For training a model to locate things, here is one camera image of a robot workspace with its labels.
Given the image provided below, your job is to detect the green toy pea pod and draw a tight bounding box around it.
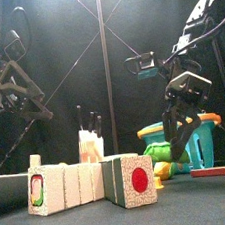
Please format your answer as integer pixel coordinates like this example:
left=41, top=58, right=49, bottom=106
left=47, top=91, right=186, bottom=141
left=142, top=137, right=191, bottom=170

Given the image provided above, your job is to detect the teal colander with orange rim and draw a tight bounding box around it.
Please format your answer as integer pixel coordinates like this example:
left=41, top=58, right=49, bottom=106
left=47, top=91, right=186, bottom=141
left=135, top=112, right=225, bottom=179

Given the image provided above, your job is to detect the yellow green toy vegetable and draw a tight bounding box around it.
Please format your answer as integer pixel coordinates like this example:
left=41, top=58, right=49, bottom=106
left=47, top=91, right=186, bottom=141
left=152, top=159, right=180, bottom=182

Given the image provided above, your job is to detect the red flat toy block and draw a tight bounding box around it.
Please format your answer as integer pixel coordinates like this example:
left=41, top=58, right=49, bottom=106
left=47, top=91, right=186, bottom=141
left=189, top=165, right=225, bottom=181

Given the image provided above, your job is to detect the small white toy cube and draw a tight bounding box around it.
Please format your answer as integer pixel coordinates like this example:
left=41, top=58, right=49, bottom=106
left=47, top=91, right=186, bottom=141
left=28, top=153, right=44, bottom=169

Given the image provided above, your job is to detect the small yellow toy piece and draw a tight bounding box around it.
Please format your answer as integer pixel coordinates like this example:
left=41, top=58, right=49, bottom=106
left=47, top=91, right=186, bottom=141
left=153, top=175, right=165, bottom=191

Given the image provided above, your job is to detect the white flat toy piece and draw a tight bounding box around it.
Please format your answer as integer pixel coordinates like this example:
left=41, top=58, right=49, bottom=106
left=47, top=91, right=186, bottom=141
left=99, top=151, right=139, bottom=163

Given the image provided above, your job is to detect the white toy knife block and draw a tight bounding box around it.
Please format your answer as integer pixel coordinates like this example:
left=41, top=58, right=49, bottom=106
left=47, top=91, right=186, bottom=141
left=74, top=127, right=107, bottom=166

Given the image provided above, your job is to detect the sushi roll piece red dot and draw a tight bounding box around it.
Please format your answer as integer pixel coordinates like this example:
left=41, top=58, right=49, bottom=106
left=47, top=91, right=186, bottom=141
left=111, top=152, right=159, bottom=211

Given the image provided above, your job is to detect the white sushi roll end piece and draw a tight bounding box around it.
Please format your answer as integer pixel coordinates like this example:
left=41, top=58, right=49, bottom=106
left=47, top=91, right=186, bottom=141
left=22, top=162, right=71, bottom=219

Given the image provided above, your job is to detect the white sushi roll slice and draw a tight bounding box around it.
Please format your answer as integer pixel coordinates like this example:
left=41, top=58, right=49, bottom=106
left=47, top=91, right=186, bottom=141
left=75, top=161, right=98, bottom=206
left=88, top=161, right=107, bottom=202
left=60, top=162, right=85, bottom=210

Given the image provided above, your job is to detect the grey flat tray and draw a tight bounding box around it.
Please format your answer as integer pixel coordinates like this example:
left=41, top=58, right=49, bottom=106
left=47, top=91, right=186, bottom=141
left=0, top=171, right=33, bottom=209

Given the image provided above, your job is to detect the green sushi roll slice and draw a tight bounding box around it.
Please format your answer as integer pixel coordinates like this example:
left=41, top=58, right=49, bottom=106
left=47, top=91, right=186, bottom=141
left=99, top=158, right=120, bottom=207

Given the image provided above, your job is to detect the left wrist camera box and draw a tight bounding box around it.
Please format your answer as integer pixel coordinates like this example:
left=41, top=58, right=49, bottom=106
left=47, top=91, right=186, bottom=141
left=0, top=28, right=28, bottom=64

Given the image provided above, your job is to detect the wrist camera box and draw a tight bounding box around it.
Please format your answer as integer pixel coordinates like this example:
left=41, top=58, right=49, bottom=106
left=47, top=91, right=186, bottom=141
left=0, top=28, right=28, bottom=64
left=124, top=50, right=164, bottom=83

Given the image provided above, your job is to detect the black toy knife handle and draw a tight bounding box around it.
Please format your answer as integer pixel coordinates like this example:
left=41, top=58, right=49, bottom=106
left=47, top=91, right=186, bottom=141
left=85, top=112, right=97, bottom=133
left=75, top=104, right=85, bottom=133
left=94, top=115, right=105, bottom=139
left=92, top=111, right=101, bottom=134

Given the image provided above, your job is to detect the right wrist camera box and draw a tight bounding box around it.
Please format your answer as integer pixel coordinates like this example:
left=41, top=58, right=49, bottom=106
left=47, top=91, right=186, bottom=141
left=124, top=50, right=164, bottom=83

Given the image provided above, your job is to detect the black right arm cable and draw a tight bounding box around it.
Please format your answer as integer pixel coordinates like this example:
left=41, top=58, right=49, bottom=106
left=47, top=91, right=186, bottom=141
left=158, top=13, right=225, bottom=66

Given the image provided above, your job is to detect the black cable loop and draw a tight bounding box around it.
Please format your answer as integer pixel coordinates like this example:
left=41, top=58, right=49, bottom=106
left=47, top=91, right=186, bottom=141
left=7, top=4, right=34, bottom=51

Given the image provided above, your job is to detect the vertical metal frame pole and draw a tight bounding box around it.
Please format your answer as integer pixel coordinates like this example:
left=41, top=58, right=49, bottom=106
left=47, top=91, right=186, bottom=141
left=94, top=0, right=122, bottom=156

